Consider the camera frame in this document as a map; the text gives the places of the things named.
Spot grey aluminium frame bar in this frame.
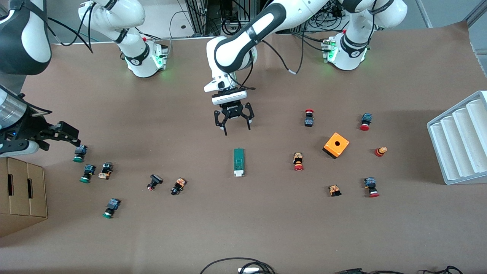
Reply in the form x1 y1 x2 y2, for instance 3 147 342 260
465 0 487 28
415 0 433 28

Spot white ribbed plastic tray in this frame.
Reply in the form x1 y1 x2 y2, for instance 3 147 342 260
427 91 487 185

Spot orange button enclosure box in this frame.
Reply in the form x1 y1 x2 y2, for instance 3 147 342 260
322 132 350 159

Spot green mushroom push button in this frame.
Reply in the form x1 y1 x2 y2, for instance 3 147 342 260
79 164 96 184
102 198 121 219
73 145 88 163

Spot black cable white tag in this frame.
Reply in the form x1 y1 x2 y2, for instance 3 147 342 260
261 32 305 75

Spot brown cardboard box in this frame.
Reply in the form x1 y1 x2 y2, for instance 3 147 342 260
26 162 49 229
0 153 9 238
6 156 29 233

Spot black square button red terminals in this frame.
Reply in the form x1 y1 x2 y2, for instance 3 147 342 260
147 174 164 191

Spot black looped cable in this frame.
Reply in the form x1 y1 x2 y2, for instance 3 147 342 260
199 257 277 274

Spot metal equipment rack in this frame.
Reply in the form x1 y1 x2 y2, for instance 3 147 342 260
185 0 274 37

